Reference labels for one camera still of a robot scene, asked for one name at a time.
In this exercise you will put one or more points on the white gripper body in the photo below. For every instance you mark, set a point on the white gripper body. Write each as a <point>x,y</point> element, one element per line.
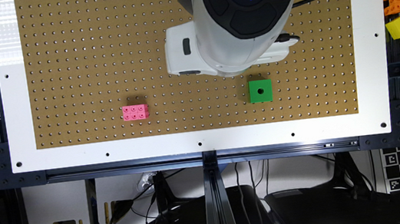
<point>183,56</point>

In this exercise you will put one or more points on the green block with hole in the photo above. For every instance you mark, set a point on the green block with hole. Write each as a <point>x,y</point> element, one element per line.
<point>260,91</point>

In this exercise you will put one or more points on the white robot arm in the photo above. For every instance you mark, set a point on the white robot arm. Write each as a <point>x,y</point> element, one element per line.
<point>226,37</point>

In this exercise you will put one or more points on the pink studded block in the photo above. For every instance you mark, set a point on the pink studded block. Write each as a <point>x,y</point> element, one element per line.
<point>135,112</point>

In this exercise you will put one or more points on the brown pegboard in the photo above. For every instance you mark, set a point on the brown pegboard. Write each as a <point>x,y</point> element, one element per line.
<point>86,59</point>

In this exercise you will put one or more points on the black chair right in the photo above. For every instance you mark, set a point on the black chair right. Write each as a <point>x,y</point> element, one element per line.
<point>333,206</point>

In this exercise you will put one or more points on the dark aluminium table frame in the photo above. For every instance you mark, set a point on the dark aluminium table frame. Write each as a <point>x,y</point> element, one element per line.
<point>23,165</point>

